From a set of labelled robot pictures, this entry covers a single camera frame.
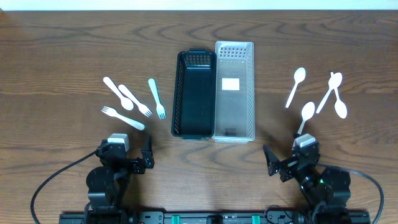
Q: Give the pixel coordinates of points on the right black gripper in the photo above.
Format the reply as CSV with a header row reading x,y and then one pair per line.
x,y
290,168

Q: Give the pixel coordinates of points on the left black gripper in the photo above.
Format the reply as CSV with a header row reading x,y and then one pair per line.
x,y
137,165

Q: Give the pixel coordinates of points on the white fork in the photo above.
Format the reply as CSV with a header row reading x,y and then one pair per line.
x,y
142,108
113,113

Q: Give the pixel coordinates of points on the white spoon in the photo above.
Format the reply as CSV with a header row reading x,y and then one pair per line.
x,y
299,76
126,103
306,113

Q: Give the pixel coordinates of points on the white spoon crossed under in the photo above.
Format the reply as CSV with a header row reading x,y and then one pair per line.
x,y
340,107

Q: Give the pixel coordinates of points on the white spoon crossed top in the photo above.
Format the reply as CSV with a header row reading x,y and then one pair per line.
x,y
329,91

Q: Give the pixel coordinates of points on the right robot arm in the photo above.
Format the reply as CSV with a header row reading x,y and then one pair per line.
x,y
326,193

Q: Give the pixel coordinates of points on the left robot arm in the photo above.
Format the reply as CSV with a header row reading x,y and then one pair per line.
x,y
108,183

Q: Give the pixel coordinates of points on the mint green fork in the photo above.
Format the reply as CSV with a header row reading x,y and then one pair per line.
x,y
159,107

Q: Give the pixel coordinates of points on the clear plastic basket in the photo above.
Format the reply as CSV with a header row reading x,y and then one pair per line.
x,y
235,110

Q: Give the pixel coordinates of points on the black plastic basket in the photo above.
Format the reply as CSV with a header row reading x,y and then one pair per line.
x,y
193,115

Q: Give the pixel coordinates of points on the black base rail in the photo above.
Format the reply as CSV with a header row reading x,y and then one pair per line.
x,y
271,216

